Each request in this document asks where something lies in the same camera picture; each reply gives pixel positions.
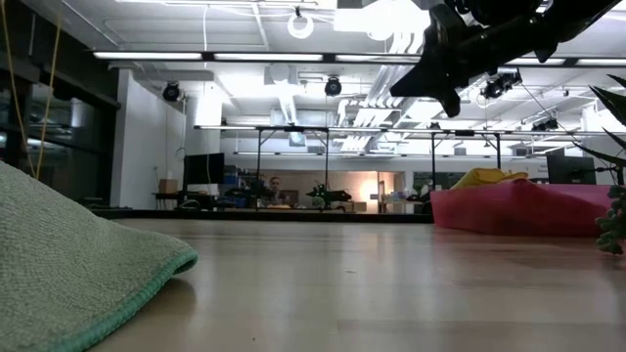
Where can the yellow microfiber towel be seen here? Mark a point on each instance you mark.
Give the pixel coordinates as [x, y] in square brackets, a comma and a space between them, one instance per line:
[481, 177]

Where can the pink translucent plastic bin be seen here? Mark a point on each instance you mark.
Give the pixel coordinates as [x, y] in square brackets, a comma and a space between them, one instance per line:
[606, 195]

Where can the black monitor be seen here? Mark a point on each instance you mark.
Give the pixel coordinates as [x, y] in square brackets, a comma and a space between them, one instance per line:
[569, 168]
[203, 168]

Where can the potted succulent plant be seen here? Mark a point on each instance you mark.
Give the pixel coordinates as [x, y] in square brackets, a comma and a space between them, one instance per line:
[613, 220]

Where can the cardboard box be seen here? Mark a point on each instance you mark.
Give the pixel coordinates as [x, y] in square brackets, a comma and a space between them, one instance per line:
[167, 186]

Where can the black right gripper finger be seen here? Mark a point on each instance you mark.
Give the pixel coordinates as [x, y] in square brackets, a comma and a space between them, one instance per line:
[450, 98]
[415, 83]

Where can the black background workstation frame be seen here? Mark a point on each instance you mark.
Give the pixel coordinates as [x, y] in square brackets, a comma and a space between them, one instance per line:
[464, 133]
[293, 129]

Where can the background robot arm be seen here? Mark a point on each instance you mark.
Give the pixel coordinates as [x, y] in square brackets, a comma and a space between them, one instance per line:
[325, 195]

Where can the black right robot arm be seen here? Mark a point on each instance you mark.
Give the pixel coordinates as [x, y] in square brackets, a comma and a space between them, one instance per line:
[548, 29]

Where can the light green microfiber towel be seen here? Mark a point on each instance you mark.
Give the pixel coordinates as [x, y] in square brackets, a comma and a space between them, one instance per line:
[73, 254]

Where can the overhead light bar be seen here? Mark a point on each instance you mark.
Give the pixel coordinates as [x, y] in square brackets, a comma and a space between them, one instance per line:
[269, 57]

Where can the black ceiling spotlight cluster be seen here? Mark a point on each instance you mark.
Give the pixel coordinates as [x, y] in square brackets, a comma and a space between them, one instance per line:
[499, 85]

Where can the person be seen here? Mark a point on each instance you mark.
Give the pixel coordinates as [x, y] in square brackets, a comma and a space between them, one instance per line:
[275, 189]

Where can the round black hanging fixture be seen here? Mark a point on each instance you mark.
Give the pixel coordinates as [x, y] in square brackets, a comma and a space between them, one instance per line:
[333, 87]
[171, 92]

